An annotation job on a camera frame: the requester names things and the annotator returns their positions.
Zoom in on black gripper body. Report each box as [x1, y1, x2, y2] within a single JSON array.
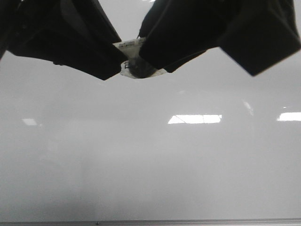
[[218, 0, 301, 76]]

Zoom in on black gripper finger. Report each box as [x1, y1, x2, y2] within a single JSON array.
[[139, 0, 238, 73], [0, 0, 127, 80]]

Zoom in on white whiteboard marker black cap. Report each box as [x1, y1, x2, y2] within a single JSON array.
[[113, 38, 167, 79]]

